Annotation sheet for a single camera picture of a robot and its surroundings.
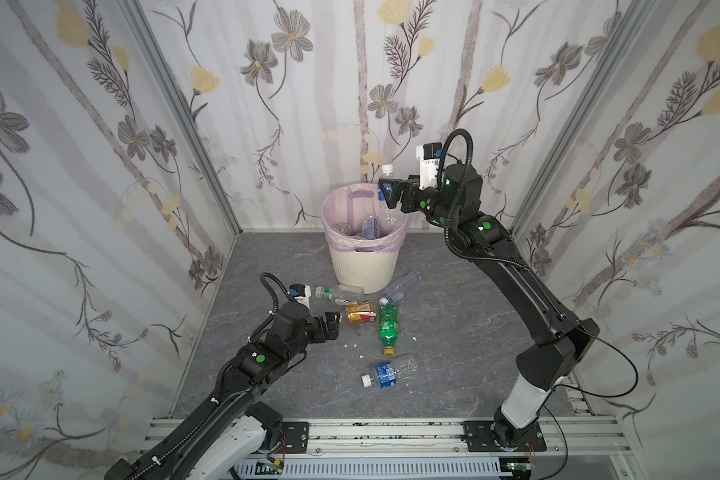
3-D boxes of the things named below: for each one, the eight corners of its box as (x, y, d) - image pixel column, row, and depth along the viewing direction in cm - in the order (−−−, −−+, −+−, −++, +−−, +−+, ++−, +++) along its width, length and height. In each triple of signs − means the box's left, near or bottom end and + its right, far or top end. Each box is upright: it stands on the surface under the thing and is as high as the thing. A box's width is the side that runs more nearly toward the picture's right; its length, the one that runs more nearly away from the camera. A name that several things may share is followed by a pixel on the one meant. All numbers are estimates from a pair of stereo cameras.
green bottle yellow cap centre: (380, 356, 90) (381, 349, 85) (378, 312, 99) (379, 303, 95) (397, 357, 90) (399, 349, 85) (394, 312, 100) (396, 303, 95)
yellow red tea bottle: (348, 325, 95) (348, 318, 91) (349, 306, 99) (348, 299, 96) (376, 325, 95) (376, 318, 91) (375, 306, 99) (376, 299, 96)
